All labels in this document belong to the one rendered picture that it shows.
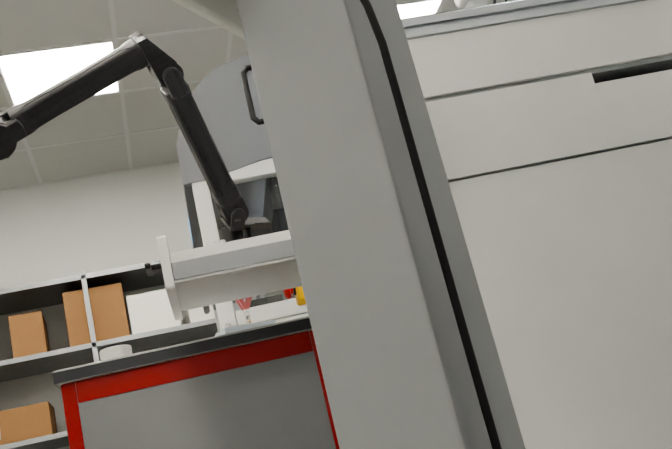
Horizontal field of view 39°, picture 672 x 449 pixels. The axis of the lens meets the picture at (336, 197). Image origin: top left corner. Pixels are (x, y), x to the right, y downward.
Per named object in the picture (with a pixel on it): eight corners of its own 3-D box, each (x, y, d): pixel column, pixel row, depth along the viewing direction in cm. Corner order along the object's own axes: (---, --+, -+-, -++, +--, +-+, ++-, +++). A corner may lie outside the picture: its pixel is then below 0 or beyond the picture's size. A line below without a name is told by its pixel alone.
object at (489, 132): (366, 195, 145) (344, 111, 149) (315, 326, 240) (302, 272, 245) (902, 91, 160) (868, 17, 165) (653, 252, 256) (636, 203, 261)
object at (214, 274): (174, 283, 180) (168, 253, 182) (182, 311, 204) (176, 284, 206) (375, 242, 187) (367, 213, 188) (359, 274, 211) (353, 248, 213)
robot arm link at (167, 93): (144, 64, 209) (157, 75, 200) (167, 52, 211) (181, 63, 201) (219, 217, 231) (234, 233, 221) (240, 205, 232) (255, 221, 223)
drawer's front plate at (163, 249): (165, 290, 178) (155, 235, 181) (175, 321, 205) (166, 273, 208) (175, 288, 178) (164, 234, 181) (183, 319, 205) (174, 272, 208)
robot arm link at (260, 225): (219, 196, 228) (231, 209, 221) (264, 193, 233) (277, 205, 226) (218, 242, 232) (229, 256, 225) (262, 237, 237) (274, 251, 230)
